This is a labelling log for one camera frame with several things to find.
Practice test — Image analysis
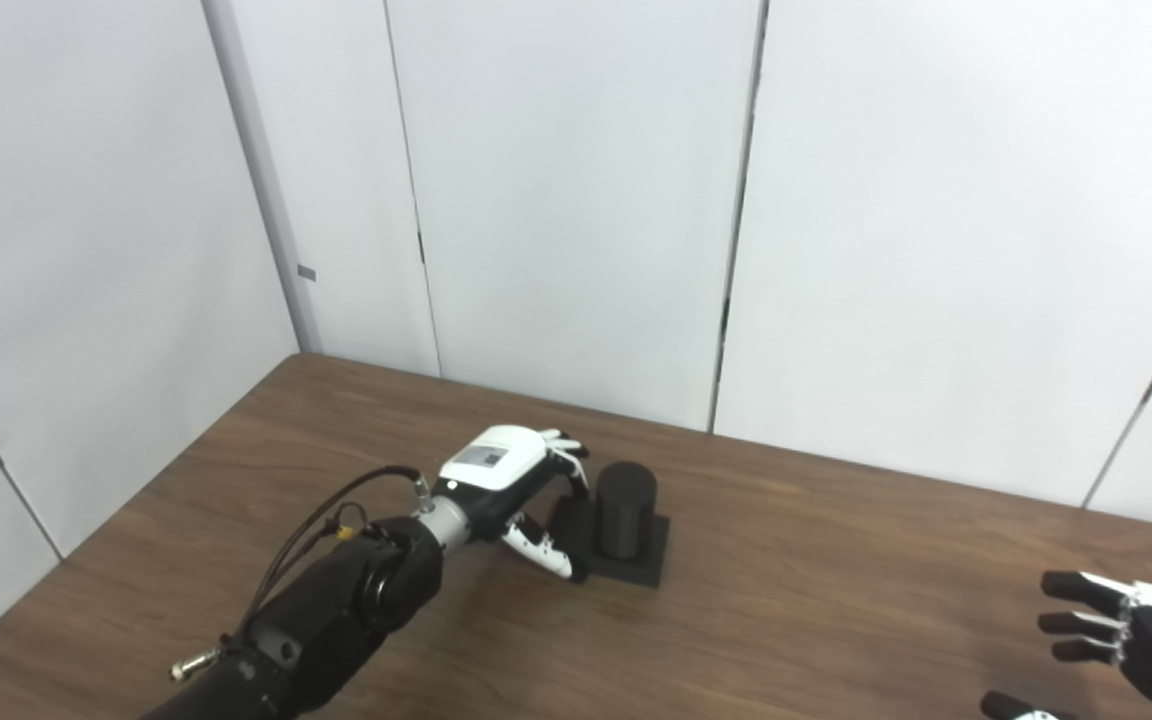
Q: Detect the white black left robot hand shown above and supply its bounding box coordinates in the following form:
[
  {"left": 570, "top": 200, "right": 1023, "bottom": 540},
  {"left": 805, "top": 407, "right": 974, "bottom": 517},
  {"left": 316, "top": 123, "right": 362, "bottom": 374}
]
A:
[{"left": 433, "top": 426, "right": 592, "bottom": 583}]

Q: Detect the black peg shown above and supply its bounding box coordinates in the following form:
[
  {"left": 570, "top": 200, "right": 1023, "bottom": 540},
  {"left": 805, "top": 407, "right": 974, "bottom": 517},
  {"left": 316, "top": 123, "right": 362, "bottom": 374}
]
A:
[{"left": 546, "top": 461, "right": 672, "bottom": 589}]

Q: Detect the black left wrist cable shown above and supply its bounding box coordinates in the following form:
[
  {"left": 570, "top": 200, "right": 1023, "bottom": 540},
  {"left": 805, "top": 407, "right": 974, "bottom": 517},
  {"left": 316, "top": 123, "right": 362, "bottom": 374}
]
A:
[{"left": 171, "top": 466, "right": 432, "bottom": 681}]

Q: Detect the grey wall corner post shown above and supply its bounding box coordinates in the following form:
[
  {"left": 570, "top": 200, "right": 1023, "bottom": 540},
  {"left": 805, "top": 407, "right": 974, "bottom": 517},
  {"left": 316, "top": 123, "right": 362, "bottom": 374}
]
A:
[{"left": 201, "top": 0, "right": 322, "bottom": 353}]

